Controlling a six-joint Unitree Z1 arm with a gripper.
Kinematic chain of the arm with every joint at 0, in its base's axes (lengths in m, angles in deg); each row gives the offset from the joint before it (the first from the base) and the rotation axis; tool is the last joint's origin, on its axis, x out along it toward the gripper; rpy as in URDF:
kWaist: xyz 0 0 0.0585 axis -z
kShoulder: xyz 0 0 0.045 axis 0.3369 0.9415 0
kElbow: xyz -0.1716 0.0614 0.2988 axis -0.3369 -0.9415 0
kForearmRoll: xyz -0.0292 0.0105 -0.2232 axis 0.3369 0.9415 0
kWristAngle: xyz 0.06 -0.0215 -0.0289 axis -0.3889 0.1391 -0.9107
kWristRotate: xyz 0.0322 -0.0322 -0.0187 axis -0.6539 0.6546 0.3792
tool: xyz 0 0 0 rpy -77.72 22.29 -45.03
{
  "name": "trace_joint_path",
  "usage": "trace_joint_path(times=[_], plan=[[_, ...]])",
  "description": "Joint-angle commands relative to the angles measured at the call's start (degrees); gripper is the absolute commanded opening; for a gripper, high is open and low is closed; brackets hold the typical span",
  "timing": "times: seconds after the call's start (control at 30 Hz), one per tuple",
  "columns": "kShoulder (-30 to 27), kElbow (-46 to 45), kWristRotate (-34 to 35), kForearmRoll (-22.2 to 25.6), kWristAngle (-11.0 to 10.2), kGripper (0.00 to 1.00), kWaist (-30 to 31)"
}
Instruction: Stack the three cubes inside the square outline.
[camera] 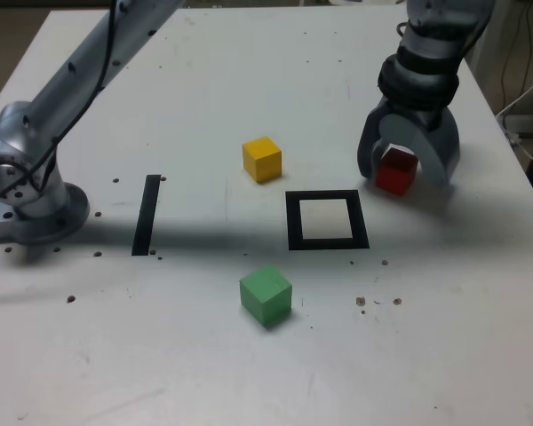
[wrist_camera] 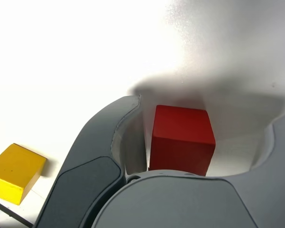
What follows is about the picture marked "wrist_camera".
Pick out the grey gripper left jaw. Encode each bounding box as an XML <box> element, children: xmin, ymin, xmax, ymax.
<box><xmin>35</xmin><ymin>94</ymin><xmax>150</xmax><ymax>228</ymax></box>

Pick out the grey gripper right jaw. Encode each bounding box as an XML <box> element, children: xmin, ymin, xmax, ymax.
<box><xmin>85</xmin><ymin>113</ymin><xmax>285</xmax><ymax>228</ymax></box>

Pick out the red cube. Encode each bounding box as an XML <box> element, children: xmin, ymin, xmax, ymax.
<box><xmin>148</xmin><ymin>104</ymin><xmax>216</xmax><ymax>178</ymax></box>

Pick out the yellow cube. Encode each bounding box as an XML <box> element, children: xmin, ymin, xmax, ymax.
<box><xmin>0</xmin><ymin>142</ymin><xmax>48</xmax><ymax>206</ymax></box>

